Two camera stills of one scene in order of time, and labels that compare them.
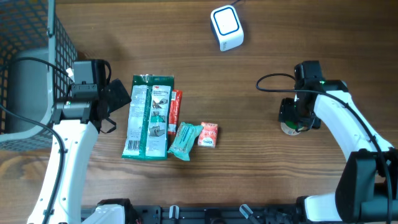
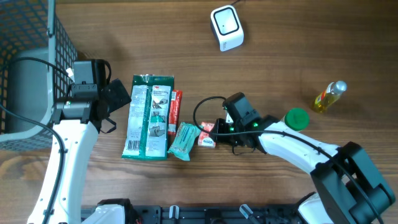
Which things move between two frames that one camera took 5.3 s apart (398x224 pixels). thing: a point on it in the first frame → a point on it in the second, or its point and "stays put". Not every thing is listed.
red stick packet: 175,104 stays put
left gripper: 116,93 stays put
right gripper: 285,113 → 220,124
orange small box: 208,136 stays put
